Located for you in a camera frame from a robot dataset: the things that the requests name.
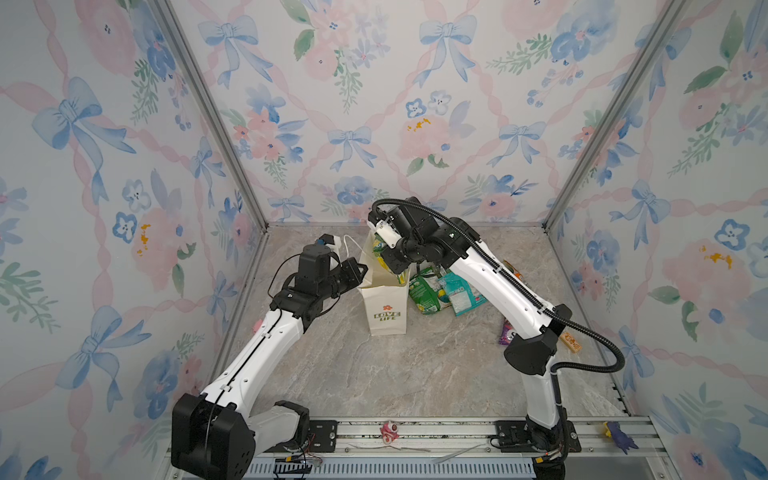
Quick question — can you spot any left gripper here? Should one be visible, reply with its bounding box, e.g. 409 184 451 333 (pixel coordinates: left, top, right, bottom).
318 258 368 303

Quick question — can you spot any white paper bag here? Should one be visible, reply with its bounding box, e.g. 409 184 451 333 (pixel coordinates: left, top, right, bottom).
342 233 410 336

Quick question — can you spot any green snack pack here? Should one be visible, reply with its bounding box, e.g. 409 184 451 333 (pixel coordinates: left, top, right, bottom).
409 267 451 315
502 260 523 281
372 234 408 285

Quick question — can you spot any teal snack pack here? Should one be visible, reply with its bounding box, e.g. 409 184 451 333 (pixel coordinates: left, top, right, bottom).
439 271 486 316

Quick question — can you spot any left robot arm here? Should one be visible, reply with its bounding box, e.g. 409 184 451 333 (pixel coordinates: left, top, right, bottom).
170 234 368 479

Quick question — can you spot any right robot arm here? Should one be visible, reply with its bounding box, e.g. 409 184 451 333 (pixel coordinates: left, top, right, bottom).
368 197 568 452

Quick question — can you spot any purple snack pack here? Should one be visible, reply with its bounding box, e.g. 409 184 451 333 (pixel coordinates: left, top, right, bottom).
498 320 517 346

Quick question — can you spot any pink toy figure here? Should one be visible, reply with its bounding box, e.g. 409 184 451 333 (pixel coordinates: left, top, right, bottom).
380 421 400 445

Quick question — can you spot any purple toy figure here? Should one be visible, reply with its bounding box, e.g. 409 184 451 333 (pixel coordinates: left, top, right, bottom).
604 421 639 455

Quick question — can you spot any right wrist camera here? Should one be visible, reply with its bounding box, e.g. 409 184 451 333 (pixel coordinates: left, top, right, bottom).
367 220 401 248

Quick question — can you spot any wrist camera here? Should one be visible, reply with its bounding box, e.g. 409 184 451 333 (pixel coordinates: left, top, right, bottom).
316 233 342 255
367 220 401 248

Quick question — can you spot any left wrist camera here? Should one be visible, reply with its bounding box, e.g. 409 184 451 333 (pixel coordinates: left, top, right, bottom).
316 233 342 255

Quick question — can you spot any black corrugated cable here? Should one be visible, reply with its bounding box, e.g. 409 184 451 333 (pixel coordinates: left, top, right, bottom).
368 197 626 374

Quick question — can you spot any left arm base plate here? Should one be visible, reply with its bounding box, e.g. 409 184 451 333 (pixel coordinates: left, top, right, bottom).
268 420 339 454

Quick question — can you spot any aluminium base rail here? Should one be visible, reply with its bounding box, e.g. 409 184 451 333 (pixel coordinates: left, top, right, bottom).
161 416 679 480

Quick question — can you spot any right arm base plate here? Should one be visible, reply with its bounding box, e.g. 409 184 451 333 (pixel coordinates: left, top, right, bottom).
493 419 582 454

